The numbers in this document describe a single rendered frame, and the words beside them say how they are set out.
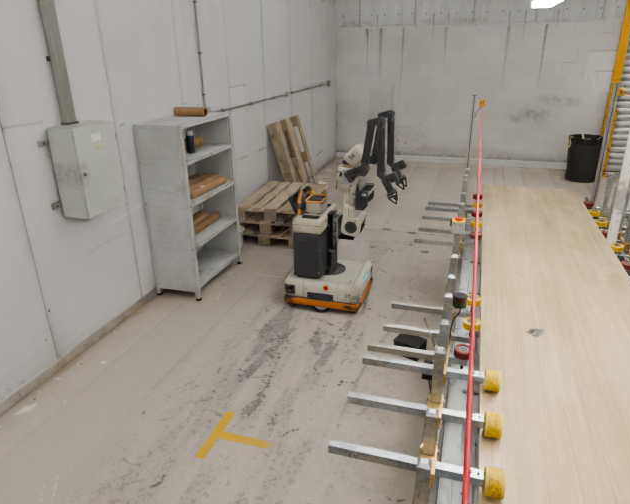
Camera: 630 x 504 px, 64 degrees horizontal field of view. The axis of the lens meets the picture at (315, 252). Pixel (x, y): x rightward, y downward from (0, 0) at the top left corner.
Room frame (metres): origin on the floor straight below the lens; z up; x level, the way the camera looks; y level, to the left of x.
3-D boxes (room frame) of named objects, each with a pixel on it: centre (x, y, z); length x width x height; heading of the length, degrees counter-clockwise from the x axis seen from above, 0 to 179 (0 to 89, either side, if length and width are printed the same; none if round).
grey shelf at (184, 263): (4.55, 1.12, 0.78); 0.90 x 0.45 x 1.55; 162
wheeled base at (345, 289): (4.11, -0.13, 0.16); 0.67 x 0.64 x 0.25; 72
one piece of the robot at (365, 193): (4.02, -0.41, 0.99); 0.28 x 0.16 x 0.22; 162
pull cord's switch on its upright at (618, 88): (4.25, -2.47, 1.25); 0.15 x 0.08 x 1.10; 162
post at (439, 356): (1.43, -0.41, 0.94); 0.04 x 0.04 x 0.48; 72
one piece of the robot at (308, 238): (4.13, -0.04, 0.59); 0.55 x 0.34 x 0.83; 162
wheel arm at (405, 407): (1.41, -0.35, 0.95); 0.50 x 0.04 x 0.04; 72
